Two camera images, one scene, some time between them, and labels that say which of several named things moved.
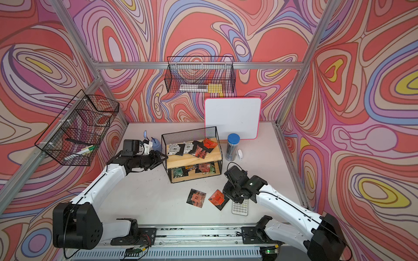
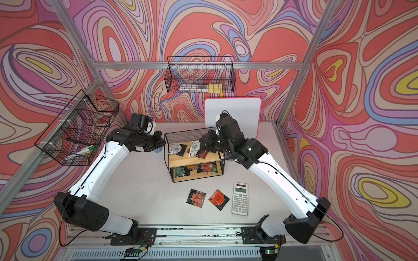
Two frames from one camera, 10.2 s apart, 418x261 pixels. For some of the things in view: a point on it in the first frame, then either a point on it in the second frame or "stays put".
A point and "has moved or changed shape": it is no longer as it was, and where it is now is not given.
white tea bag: (188, 148) has moved or changed shape
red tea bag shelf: (209, 143) has moved or changed shape
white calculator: (240, 209) stays put
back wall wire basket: (200, 74) stays put
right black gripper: (226, 191) → (208, 143)
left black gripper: (154, 160) → (160, 141)
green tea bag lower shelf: (178, 172) stays put
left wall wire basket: (77, 131) stays put
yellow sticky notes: (215, 88) stays put
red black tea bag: (219, 199) stays put
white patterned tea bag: (176, 149) stays put
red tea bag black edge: (196, 198) stays put
